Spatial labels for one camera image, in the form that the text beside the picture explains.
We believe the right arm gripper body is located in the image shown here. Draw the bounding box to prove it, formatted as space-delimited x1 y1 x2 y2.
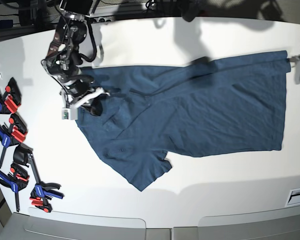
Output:
60 87 110 109

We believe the blue T-shirt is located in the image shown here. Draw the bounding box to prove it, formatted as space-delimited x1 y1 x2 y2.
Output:
76 50 291 191

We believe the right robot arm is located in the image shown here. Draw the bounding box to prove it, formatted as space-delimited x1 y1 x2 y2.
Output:
41 0 108 120

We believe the top blue red bar clamp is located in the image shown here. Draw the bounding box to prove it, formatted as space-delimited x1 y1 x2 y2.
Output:
0 77 22 115

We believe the blue red bar clamp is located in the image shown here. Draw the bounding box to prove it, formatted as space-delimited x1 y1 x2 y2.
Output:
0 162 30 212
0 113 28 168
27 153 64 213
0 77 22 115

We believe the lower blue red bar clamp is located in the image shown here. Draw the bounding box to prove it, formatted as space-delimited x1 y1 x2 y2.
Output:
27 153 64 213

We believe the white label card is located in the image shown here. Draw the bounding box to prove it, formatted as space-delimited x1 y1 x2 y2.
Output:
285 188 300 208

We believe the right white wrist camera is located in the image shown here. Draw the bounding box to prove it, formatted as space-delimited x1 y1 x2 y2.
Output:
61 107 78 121

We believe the blue box on rail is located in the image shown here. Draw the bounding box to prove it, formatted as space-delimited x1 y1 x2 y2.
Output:
0 19 14 30

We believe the grey base plate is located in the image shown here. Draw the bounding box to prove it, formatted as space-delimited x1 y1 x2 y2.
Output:
198 207 300 240
23 207 146 240

